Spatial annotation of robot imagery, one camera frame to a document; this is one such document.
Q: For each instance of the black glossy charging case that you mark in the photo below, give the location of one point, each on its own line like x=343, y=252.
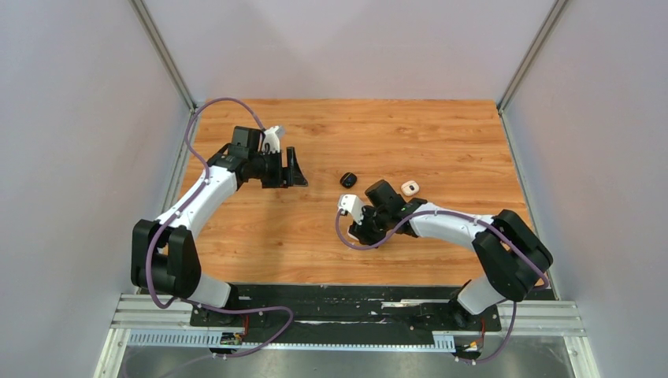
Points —
x=348, y=180

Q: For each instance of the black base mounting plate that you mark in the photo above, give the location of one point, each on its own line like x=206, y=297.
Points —
x=370, y=315

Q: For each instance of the aluminium frame rail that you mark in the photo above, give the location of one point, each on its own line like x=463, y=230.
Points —
x=137, y=321

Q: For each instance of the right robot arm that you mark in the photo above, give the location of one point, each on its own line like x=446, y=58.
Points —
x=513, y=258

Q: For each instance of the white oval charging case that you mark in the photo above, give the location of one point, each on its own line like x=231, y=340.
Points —
x=352, y=236

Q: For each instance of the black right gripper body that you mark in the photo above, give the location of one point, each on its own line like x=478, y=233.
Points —
x=374, y=226

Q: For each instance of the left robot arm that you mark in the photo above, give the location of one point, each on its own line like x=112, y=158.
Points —
x=164, y=254

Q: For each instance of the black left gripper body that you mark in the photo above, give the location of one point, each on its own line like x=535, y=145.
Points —
x=269, y=168

